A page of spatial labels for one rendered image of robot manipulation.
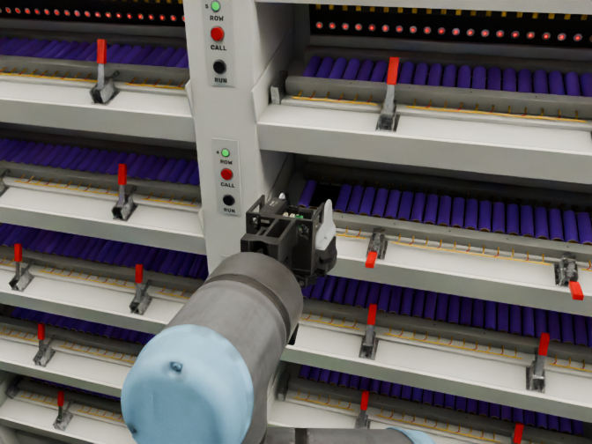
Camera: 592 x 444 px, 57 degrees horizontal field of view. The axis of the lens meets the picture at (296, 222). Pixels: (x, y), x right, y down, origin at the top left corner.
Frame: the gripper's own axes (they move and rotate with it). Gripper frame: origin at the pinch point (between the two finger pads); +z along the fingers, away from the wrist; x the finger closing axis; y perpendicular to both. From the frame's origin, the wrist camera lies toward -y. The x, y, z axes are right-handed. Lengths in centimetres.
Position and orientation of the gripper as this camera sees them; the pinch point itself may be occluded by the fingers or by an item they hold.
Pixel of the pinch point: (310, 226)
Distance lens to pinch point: 69.4
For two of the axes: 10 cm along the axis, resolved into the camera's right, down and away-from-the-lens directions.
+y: 0.2, -9.1, -4.2
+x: -9.6, -1.3, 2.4
